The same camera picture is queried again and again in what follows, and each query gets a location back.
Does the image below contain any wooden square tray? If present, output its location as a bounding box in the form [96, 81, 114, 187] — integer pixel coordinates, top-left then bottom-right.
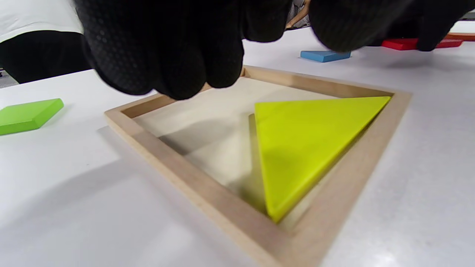
[105, 66, 412, 267]

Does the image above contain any blue triangle tangram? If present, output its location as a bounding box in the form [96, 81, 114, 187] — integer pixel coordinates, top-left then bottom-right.
[300, 50, 351, 63]

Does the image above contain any yellow triangle tangram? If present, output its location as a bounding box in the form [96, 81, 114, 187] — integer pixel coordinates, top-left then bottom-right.
[254, 96, 392, 223]

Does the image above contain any person's right hand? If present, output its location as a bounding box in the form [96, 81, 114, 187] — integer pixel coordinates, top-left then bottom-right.
[310, 0, 475, 52]

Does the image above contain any red triangle tangram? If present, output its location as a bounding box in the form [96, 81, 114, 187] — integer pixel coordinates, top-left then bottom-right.
[381, 38, 463, 50]

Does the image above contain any person's left hand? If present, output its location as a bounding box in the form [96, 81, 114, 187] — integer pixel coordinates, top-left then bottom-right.
[72, 0, 294, 100]

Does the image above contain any green square tangram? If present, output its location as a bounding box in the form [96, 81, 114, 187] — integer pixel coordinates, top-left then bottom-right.
[0, 98, 64, 136]

